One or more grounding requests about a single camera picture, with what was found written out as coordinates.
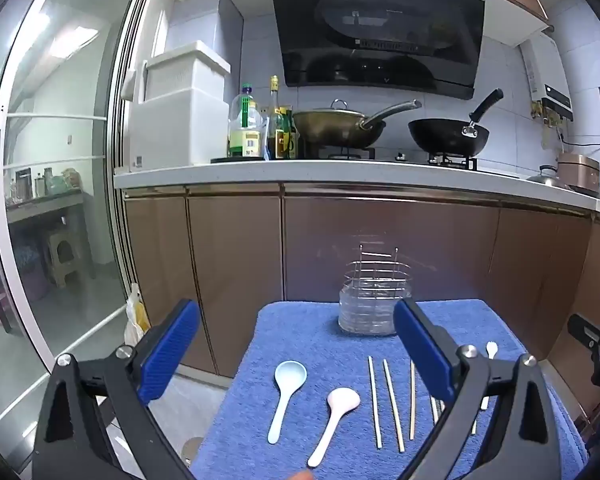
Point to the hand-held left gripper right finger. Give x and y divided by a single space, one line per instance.
422 345

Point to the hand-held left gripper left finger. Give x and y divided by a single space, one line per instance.
172 350

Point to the clear utensil holder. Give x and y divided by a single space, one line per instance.
367 310

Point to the small white spoon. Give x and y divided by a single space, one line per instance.
491 349

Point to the light blue spoon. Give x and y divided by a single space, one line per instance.
290 375

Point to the plastic bag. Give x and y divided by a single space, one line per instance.
132 320

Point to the blue towel mat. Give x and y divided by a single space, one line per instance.
305 330

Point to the brown base cabinets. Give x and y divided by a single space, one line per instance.
380 220

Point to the brown rice cooker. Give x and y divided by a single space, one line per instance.
577 167

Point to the metal pot lid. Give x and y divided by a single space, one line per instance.
547 178

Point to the beige plastic stool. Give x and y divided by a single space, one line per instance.
60 260

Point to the yellow gas valves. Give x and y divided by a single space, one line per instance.
547 120

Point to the gas stove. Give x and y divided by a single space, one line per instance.
380 155

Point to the side table with jars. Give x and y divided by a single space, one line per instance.
40 205

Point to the black round tray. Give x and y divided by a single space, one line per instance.
230 160

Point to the black frying pan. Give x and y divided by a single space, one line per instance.
445 135

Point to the large white box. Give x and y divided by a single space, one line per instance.
180 130

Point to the small yellow-capped oil bottle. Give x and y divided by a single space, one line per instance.
253 142

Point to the white water heater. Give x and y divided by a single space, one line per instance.
545 75

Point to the metal wok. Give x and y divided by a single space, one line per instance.
330 127

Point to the tall dark sauce bottle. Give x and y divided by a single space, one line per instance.
276 135

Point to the short dark sauce bottle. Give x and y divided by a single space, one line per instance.
291 135

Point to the white lidded box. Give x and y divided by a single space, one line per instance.
190 72

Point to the black range hood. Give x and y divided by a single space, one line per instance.
380 35

